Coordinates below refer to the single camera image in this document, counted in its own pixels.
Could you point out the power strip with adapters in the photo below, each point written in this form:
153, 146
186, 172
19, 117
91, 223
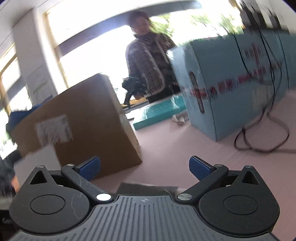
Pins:
256, 16

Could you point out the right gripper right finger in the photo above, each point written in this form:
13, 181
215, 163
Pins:
210, 177

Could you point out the light blue printed box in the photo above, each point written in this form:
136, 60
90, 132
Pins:
227, 81

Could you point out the blue cloth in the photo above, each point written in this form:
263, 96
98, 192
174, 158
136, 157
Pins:
17, 116

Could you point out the teal flat box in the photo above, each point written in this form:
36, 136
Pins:
157, 111

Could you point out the large brown cardboard box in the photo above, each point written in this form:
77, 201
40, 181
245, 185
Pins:
84, 121

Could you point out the person's handheld black gripper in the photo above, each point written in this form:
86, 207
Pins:
134, 88

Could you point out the crumpled white paper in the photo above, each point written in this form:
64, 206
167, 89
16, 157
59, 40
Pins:
180, 119

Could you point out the person in plaid jacket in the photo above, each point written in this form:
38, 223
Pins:
147, 59

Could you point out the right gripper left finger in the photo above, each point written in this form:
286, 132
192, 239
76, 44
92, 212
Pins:
81, 175

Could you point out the grey cloth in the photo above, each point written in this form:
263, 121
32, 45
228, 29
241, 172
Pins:
145, 190

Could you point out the white corrugated plastic bin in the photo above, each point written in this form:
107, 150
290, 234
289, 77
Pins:
45, 156

